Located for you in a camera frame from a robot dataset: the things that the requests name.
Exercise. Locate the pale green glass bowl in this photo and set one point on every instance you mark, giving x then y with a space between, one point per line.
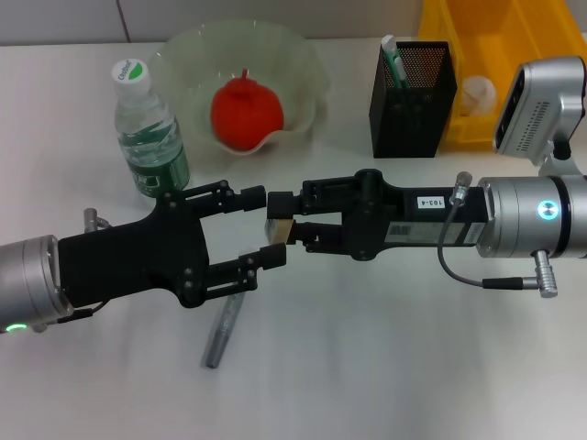
284 91

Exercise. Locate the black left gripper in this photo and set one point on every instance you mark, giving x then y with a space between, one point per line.
133 261

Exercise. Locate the tan eraser with barcode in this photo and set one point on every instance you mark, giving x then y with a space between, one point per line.
280 231

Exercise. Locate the black mesh pen holder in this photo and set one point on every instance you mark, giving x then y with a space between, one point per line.
403 124

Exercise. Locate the green label water bottle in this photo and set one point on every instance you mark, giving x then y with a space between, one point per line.
153 137

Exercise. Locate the grey pen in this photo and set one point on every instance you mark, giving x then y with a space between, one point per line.
222 330

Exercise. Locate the right wrist camera housing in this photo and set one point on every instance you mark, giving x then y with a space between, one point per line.
536 110

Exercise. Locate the green pen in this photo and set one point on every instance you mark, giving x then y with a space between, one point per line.
394 62

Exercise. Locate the yellow plastic bin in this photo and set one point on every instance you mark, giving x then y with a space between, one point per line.
486 46

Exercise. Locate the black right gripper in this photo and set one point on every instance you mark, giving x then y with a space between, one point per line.
403 215

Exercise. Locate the orange fruit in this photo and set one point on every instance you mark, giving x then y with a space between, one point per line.
247 114

